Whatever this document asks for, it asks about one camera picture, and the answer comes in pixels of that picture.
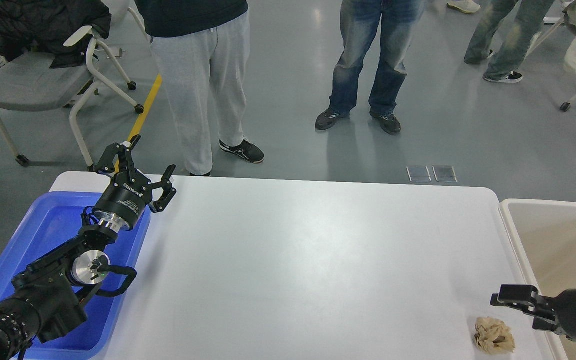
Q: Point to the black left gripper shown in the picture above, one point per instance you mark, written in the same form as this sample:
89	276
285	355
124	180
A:
122	204

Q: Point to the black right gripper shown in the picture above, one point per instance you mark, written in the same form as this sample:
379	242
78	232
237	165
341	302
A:
557	315

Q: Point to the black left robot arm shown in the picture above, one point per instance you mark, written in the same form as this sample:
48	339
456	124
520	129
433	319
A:
51	294

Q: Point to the beige plastic bin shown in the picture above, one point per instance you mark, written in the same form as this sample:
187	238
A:
542	236

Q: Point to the person in grey sweatpants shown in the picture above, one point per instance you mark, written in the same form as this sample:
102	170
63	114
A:
201	49

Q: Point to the right floor outlet plate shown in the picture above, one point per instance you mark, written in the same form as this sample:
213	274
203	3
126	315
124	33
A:
445	174

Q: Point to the floor outlet plate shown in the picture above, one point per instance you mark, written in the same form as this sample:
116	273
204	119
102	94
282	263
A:
445	174
419	174

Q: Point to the left floor outlet plate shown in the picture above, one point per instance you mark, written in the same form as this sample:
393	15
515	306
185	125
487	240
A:
419	174

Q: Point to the black jacket on chair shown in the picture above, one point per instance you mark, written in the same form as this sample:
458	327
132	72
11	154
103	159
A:
47	24

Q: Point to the person in faded jeans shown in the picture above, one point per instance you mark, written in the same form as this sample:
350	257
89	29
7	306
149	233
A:
503	65

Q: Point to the white sneaker at top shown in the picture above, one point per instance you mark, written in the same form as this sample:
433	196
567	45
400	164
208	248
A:
468	7

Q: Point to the grey chair with white frame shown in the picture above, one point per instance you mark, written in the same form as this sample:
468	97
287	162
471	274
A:
30	84

